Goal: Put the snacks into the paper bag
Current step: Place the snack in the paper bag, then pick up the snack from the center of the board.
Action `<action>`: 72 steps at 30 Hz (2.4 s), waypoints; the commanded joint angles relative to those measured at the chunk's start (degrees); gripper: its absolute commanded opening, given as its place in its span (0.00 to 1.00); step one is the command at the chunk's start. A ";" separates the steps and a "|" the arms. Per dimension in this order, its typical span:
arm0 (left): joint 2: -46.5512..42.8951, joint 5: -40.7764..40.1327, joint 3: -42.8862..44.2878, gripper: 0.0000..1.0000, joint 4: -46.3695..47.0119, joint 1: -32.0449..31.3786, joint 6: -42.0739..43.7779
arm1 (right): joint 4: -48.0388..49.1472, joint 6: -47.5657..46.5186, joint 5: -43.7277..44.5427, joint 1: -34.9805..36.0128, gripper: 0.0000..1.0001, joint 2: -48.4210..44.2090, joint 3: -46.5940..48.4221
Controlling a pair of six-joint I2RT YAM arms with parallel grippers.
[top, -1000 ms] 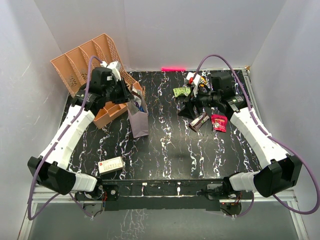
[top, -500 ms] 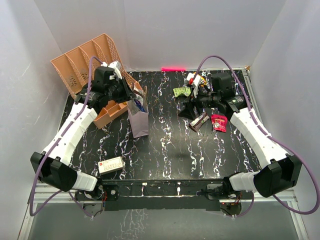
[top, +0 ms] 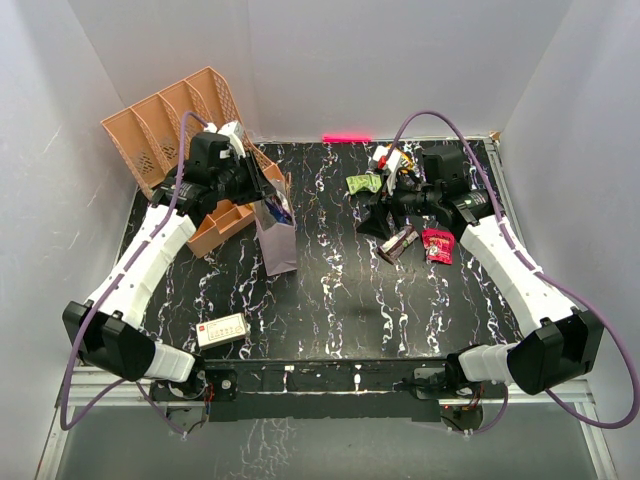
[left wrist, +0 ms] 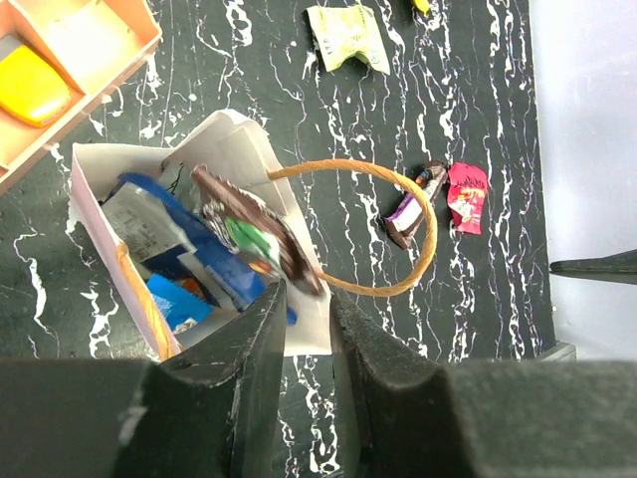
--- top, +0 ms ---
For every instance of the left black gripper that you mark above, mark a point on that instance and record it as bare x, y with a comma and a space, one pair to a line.
262, 189

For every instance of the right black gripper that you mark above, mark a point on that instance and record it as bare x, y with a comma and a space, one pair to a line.
377, 224

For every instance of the lilac paper bag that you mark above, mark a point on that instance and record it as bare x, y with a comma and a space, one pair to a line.
277, 241

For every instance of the green candy wrapper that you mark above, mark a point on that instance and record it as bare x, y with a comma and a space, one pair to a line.
371, 183

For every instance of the brown chocolate bar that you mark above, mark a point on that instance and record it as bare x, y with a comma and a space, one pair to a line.
393, 248

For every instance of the yellow m&m packet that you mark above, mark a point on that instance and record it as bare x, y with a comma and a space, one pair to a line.
405, 164

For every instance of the red candy pouch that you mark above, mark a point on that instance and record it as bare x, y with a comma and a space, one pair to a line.
438, 245

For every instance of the pink plastic file organizer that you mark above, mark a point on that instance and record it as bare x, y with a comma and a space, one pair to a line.
146, 135

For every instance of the blue white snack bag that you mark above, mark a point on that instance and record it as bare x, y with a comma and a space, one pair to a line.
278, 210

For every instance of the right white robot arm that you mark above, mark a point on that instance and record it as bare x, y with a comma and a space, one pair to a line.
560, 341

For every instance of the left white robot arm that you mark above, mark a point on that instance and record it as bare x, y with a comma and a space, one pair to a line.
106, 328

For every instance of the white red card box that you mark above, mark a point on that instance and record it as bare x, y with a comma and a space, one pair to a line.
221, 331

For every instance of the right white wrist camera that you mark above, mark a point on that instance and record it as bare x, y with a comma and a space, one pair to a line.
385, 164

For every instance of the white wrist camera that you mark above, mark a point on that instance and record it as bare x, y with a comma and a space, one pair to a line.
385, 164
234, 130

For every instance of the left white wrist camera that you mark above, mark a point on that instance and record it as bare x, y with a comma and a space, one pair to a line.
234, 130

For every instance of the black front mounting rail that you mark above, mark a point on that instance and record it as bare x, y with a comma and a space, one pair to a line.
404, 388

